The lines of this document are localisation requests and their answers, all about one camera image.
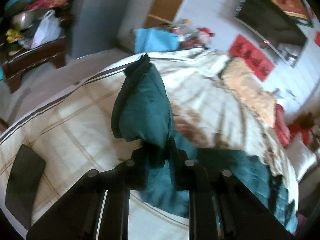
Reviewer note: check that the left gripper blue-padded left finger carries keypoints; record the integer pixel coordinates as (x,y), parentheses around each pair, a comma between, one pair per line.
(96,206)

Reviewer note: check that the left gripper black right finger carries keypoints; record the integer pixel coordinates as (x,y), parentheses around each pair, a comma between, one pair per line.
(223,207)

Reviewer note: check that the dark green quilted jacket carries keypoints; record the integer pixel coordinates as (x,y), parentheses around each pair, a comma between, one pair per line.
(150,119)

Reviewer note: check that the cream floral checked bedspread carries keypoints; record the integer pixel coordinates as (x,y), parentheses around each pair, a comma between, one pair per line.
(72,133)

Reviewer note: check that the white square pillow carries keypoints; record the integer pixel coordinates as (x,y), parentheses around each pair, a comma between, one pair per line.
(300,156)

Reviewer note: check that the red heart-shaped cushion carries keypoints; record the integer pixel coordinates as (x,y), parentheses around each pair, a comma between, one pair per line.
(280,127)

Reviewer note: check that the peach fringed pillow cover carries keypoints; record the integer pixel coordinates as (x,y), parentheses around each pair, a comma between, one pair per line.
(239,78)

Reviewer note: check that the red banner with black characters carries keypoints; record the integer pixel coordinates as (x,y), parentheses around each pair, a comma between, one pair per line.
(254,58)

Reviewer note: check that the dark wooden side table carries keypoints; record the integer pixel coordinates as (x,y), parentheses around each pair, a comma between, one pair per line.
(15,66)

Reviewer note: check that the pig plush toy red hat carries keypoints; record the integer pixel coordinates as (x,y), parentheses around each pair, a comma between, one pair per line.
(205,36)

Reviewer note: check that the blue paper bag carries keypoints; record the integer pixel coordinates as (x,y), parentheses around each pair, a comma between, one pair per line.
(153,40)

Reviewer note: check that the white plastic bag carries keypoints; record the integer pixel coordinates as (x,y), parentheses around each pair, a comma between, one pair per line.
(48,30)

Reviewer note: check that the grey refrigerator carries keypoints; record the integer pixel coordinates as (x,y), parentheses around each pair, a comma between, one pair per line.
(95,25)

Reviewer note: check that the wall-mounted black television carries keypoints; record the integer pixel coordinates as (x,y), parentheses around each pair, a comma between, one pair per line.
(274,27)

